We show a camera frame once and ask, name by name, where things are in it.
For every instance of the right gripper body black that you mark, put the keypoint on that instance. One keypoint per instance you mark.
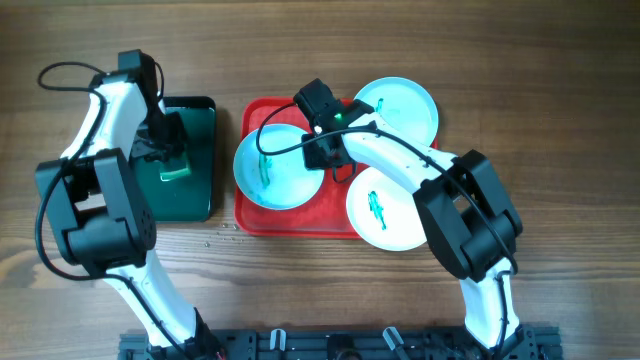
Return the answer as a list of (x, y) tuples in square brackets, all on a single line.
[(316, 159)]

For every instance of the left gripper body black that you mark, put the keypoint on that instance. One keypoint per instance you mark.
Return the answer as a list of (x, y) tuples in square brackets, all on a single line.
[(159, 136)]

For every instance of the green sponge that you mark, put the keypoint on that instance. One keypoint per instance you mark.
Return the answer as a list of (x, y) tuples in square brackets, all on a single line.
[(175, 168)]

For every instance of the light blue plate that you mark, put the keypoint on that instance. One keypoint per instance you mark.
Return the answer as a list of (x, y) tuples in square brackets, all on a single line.
[(405, 105), (278, 182)]

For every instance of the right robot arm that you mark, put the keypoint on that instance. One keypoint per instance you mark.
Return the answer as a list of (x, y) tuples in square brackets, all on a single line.
[(466, 215)]

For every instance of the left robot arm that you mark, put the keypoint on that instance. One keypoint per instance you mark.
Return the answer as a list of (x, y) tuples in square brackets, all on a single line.
[(100, 218)]

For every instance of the red plastic tray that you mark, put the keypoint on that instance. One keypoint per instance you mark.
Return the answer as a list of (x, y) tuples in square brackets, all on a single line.
[(323, 216)]

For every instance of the dark green tray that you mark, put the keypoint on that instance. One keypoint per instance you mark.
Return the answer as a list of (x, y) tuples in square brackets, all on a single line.
[(185, 196)]

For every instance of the white plate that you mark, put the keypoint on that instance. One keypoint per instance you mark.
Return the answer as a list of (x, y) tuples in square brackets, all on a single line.
[(383, 213)]

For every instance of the light blue plate top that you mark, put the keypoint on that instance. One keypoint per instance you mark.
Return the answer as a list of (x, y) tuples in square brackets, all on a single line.
[(405, 105)]

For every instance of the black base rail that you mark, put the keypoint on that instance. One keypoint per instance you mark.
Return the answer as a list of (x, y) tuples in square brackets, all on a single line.
[(529, 342)]

